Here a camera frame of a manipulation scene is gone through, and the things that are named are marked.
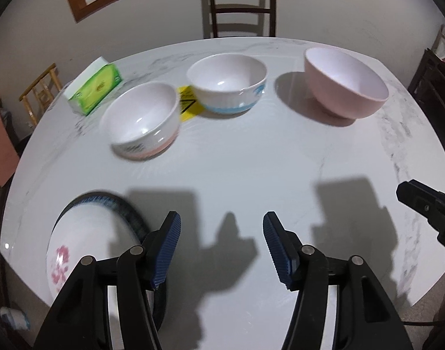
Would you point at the white plate with pink flowers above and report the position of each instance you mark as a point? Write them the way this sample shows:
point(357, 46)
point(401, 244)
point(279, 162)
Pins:
point(87, 233)

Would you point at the green tissue box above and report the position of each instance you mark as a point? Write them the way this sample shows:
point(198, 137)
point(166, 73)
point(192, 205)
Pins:
point(94, 89)

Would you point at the bamboo chair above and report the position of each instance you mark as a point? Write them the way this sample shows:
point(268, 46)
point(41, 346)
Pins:
point(40, 91)

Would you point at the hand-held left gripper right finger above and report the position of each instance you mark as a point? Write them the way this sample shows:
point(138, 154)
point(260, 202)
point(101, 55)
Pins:
point(277, 248)

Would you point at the round yellow warning sticker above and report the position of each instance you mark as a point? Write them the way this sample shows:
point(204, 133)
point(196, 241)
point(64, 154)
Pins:
point(188, 104)

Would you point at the white crumpled plastic bag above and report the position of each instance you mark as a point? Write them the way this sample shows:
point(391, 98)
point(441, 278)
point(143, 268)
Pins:
point(16, 317)

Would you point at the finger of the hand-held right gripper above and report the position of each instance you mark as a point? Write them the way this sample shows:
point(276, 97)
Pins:
point(423, 200)

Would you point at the white bowl with blue base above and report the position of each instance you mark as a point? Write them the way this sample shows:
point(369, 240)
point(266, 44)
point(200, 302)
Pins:
point(226, 76)

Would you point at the dark wooden ladder-back chair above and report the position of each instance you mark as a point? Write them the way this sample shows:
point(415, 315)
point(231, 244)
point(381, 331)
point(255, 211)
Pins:
point(238, 3)

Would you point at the large blue floral plate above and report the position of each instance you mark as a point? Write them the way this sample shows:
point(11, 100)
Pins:
point(129, 213)

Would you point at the dark carved wooden chair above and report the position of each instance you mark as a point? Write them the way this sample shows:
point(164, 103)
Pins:
point(432, 87)

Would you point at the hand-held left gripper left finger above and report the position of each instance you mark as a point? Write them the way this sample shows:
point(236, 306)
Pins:
point(167, 248)

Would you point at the white bowl with pink base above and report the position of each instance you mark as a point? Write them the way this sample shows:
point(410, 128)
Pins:
point(142, 115)

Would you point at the orange cloth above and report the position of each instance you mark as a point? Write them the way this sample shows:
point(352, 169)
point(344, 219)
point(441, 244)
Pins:
point(0, 153)

